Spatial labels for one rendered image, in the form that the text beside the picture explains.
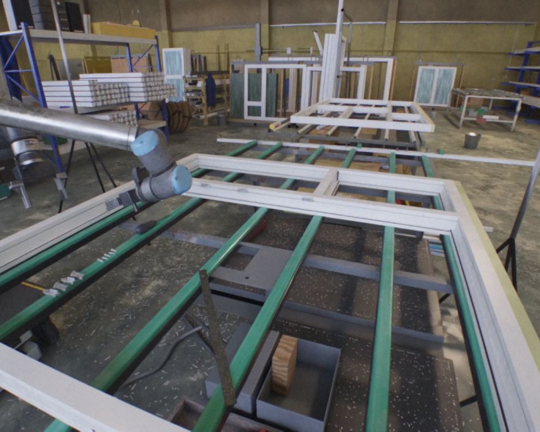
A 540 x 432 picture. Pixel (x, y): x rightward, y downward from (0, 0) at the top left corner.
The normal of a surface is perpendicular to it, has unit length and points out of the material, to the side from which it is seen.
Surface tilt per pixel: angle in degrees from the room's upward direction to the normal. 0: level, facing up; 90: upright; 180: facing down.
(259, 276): 0
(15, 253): 90
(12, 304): 0
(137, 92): 90
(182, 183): 72
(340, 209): 90
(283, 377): 90
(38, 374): 0
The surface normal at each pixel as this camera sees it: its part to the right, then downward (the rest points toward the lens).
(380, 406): 0.00, -0.90
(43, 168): 0.83, -0.19
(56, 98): -0.34, 0.40
